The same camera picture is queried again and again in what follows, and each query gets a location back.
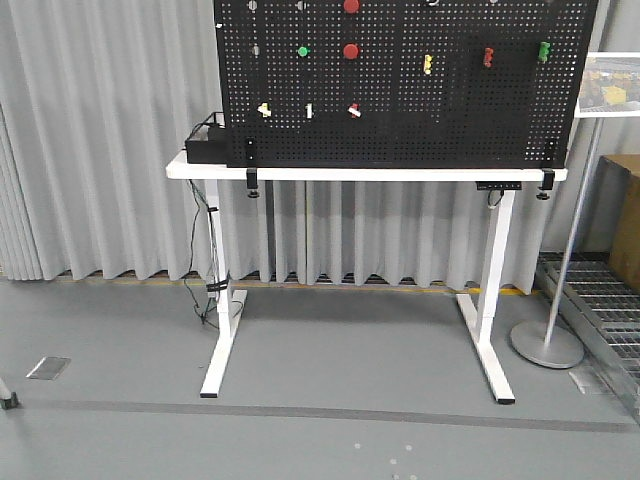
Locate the grey stand foot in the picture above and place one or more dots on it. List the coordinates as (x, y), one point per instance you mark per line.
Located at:
(8, 398)

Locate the metal grating platform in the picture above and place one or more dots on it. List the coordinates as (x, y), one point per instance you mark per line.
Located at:
(599, 314)

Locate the red mushroom button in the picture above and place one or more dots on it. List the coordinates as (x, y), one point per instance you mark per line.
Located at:
(351, 6)
(351, 51)

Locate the desk height control panel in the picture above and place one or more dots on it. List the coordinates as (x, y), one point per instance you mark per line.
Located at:
(499, 185)

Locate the brown cardboard box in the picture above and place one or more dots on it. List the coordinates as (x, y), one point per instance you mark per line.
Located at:
(624, 254)

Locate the lower red mushroom button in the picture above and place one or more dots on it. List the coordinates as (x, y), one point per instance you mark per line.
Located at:
(351, 51)

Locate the grey sign stand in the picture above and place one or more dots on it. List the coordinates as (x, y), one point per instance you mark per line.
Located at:
(555, 310)

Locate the upper red mushroom button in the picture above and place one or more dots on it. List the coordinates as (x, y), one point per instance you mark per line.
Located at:
(351, 6)

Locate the red lever handle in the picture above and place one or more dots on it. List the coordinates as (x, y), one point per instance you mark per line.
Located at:
(488, 57)

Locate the green lever handle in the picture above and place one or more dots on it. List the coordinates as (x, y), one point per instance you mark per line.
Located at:
(544, 51)

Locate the poster sign board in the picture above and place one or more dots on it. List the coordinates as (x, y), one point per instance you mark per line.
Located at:
(609, 86)

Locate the yellow lever handle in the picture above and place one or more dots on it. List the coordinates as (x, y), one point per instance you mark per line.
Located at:
(428, 64)

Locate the black perforated pegboard panel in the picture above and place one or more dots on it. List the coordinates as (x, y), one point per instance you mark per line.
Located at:
(462, 115)

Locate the white standing desk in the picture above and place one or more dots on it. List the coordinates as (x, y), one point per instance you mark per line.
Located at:
(478, 315)

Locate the red toggle switch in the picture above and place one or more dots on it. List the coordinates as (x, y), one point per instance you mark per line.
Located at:
(354, 110)

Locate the yellow toggle switch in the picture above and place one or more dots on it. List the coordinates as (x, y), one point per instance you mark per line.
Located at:
(265, 110)

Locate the black electronics box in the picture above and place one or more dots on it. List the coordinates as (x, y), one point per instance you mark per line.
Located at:
(207, 141)

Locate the right black pegboard clamp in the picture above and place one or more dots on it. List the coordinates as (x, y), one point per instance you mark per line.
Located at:
(548, 180)

